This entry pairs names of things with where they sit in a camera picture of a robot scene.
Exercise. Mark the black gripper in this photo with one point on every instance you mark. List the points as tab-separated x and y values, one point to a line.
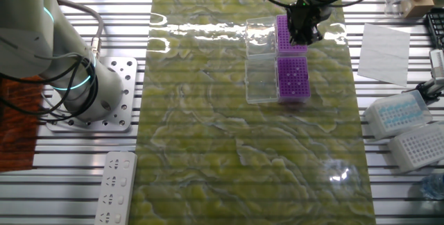
305	18

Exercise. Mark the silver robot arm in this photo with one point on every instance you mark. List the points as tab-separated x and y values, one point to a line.
27	27

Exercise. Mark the blue pipette tip box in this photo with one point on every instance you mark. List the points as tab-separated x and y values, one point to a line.
395	114

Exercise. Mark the white pipette tip box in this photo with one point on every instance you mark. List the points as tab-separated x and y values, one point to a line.
419	147

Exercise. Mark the white paper sheet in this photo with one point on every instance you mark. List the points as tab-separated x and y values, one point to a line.
383	55

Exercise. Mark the clear plastic cup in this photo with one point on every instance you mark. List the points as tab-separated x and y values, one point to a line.
393	6

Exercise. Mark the small brown box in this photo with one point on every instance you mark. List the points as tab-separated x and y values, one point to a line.
419	4

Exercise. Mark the black keyboard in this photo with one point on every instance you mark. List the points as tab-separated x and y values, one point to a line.
437	27

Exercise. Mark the green marble pattern mat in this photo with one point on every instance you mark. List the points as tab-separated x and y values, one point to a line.
208	131

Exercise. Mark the blue cap water bottle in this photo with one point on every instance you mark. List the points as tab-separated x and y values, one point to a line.
433	187

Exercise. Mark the white power strip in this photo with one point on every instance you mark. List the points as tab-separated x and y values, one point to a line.
116	187

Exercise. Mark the reddish brown wooden board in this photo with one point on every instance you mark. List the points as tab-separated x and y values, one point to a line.
17	141

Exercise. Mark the black camera clamp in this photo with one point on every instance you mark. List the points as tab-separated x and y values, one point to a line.
428	89

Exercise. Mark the small grey camera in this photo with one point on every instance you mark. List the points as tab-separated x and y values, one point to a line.
437	63

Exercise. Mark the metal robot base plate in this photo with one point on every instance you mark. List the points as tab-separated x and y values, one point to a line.
126	79

